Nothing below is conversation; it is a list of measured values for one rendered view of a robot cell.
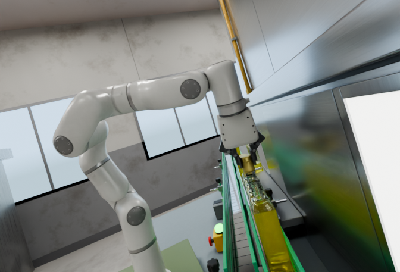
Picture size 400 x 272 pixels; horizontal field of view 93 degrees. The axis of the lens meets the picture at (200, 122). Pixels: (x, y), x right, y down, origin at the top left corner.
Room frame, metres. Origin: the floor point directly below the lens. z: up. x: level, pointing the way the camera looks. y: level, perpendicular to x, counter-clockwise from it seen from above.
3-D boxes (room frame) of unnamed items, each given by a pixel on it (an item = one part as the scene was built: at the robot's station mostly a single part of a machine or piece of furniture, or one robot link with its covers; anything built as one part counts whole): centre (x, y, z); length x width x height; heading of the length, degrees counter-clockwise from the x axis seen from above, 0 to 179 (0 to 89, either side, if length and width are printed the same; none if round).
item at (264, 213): (0.51, -0.09, 0.99); 0.06 x 0.06 x 0.21; 84
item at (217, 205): (1.16, 0.03, 0.79); 0.08 x 0.08 x 0.08; 83
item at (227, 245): (1.34, -0.06, 0.93); 1.75 x 0.01 x 0.08; 173
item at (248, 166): (0.57, -0.10, 1.17); 0.04 x 0.04 x 0.04
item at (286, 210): (1.20, -0.28, 0.84); 0.95 x 0.09 x 0.11; 173
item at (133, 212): (0.65, 0.31, 1.08); 0.13 x 0.10 x 0.16; 31
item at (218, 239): (0.88, 0.06, 0.79); 0.07 x 0.07 x 0.07; 83
